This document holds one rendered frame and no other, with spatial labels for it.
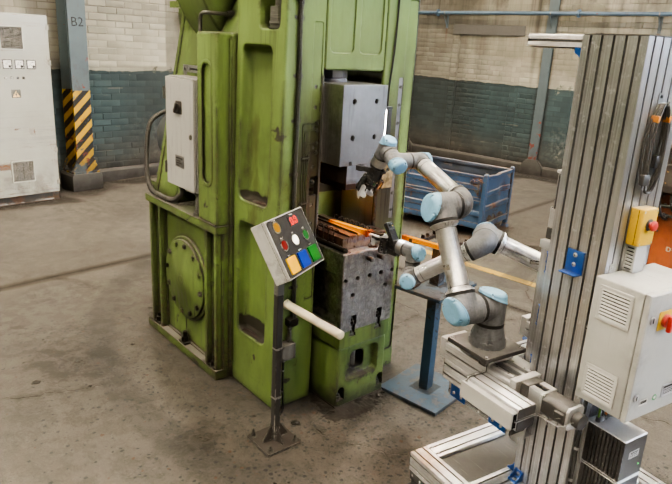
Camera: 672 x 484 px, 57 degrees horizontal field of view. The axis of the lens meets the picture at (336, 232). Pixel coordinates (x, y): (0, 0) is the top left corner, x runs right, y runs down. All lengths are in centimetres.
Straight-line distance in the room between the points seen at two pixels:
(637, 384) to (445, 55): 1007
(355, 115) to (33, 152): 538
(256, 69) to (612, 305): 203
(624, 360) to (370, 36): 198
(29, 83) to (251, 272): 486
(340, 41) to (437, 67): 892
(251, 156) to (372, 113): 69
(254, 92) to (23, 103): 482
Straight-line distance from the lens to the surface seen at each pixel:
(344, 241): 324
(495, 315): 252
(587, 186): 236
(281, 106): 302
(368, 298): 341
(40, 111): 791
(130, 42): 908
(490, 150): 1152
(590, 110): 237
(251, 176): 338
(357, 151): 316
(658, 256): 631
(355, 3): 328
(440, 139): 1205
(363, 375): 363
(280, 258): 268
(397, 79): 350
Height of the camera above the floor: 194
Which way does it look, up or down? 17 degrees down
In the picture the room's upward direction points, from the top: 3 degrees clockwise
